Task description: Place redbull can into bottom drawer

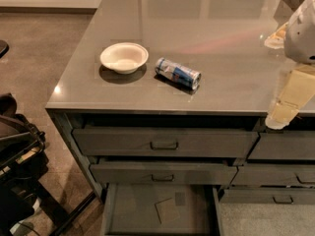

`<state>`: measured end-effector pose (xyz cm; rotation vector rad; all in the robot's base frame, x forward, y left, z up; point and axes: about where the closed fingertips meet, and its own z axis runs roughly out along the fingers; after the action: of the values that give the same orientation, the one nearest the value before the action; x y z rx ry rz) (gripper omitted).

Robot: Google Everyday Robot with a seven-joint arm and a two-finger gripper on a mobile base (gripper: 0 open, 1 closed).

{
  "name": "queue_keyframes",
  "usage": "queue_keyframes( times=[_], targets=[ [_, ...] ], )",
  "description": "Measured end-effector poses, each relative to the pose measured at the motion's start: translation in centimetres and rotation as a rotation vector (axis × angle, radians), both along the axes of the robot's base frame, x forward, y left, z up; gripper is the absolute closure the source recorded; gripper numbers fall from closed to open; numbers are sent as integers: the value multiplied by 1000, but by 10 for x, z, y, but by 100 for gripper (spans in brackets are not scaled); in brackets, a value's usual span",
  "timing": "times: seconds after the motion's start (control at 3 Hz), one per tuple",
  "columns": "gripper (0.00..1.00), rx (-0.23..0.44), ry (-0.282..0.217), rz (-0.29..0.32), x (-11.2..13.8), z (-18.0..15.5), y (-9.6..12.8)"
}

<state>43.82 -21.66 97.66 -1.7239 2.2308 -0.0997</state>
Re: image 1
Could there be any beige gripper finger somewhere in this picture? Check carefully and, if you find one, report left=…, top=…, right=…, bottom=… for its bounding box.
left=264, top=23, right=287, bottom=49
left=265, top=65, right=315, bottom=130

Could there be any blue silver redbull can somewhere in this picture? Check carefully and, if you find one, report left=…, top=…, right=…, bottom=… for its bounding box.
left=155, top=57, right=201, bottom=90

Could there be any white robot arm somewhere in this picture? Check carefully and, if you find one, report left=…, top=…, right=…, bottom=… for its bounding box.
left=264, top=0, right=315, bottom=130

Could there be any grey top right drawer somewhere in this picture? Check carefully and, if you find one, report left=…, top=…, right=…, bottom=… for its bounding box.
left=249, top=131, right=315, bottom=160

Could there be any grey middle right drawer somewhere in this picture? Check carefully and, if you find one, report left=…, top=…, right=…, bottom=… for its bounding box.
left=232, top=164, right=315, bottom=187

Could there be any grey open bottom drawer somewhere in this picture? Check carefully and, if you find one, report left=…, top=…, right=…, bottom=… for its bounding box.
left=100, top=184, right=223, bottom=236

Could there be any grey top left drawer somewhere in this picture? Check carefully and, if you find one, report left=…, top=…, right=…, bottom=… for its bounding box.
left=72, top=127, right=258, bottom=157

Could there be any grey middle left drawer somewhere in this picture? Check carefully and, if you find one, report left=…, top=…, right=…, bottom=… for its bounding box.
left=90, top=161, right=237, bottom=185

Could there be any white paper bowl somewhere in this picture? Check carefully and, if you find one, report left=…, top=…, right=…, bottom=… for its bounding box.
left=99, top=42, right=149, bottom=74

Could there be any brown paper square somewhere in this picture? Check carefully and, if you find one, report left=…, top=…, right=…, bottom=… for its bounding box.
left=155, top=198, right=180, bottom=224

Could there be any dark round object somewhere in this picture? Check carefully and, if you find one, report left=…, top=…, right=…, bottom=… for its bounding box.
left=0, top=40, right=9, bottom=58

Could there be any black cart with bags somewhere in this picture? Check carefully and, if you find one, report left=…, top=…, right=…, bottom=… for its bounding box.
left=0, top=93, right=49, bottom=236

